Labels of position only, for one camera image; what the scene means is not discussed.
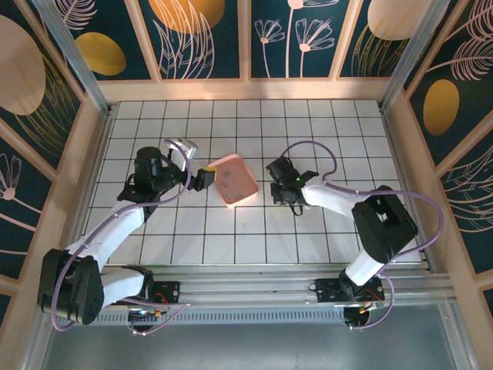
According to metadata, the aluminium frame rail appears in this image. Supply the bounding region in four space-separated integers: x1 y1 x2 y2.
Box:
38 269 458 309

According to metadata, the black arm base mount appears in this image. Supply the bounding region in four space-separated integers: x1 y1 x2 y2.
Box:
315 277 386 304
110 280 182 306

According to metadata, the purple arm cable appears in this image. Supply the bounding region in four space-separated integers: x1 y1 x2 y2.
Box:
283 140 444 332
51 139 193 336

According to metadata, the aluminium corner post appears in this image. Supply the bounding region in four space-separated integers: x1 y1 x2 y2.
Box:
30 0 115 116
379 0 451 113

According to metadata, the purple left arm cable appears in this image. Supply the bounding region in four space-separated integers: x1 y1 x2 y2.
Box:
51 139 193 336

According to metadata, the vented metal strip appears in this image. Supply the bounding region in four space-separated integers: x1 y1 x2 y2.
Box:
52 310 454 327

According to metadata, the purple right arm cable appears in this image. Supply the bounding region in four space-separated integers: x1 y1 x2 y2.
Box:
283 140 444 332

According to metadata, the pink plastic tray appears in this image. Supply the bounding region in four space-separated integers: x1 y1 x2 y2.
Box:
213 153 260 210

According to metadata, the aluminium side rail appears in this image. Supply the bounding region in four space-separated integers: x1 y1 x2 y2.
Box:
79 106 116 220
381 107 438 271

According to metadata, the grey metal plate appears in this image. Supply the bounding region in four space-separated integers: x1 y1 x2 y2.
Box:
18 323 475 370

